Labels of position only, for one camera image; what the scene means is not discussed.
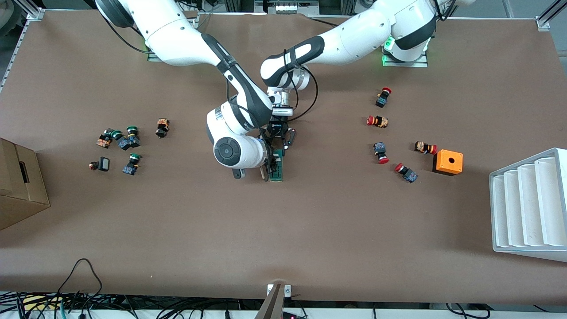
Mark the white stepped rack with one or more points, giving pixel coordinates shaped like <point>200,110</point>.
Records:
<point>527,208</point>

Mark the orange button enclosure with hole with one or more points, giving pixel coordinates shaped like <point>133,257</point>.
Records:
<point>457,166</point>

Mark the green load switch cream base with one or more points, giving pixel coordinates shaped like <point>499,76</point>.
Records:
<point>277,168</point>

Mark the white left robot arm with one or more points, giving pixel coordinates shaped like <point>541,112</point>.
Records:
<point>354,40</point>

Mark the green mushroom pushbutton blue block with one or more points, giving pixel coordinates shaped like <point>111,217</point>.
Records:
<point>131,167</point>

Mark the aluminium frame profile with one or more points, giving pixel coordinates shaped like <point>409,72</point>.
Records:
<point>27,6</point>
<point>554,9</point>

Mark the black selector switch orange block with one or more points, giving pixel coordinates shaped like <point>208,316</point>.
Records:
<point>162,128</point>

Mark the camera mast profile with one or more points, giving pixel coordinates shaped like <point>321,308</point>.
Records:
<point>272,305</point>

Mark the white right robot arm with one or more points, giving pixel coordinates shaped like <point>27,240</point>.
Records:
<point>177,40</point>

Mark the yellow plastic object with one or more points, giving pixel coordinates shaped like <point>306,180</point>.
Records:
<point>40,302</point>

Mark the white power strip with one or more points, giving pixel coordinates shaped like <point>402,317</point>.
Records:
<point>292,7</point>

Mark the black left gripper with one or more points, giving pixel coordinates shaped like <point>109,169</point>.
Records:
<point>277,127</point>

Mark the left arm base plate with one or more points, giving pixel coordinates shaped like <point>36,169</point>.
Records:
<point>405,63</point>

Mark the green-ringed pushbutton blue block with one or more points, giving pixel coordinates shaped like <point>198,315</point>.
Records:
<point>124,143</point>

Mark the red mushroom pushbutton blue block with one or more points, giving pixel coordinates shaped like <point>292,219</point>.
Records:
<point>382,101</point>
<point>380,149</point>
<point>409,175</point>

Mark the brown cardboard box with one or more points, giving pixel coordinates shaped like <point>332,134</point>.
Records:
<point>22,195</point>

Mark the red mushroom pushbutton orange block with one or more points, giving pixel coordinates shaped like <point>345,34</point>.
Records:
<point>380,122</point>
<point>423,147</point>

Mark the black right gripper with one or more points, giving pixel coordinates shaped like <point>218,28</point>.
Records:
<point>269,162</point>

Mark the metal table corner bracket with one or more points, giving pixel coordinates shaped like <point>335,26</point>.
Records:
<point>543,23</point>
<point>35,14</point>

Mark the green pushbutton blue yellow block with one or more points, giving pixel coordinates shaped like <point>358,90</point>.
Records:
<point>133,138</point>

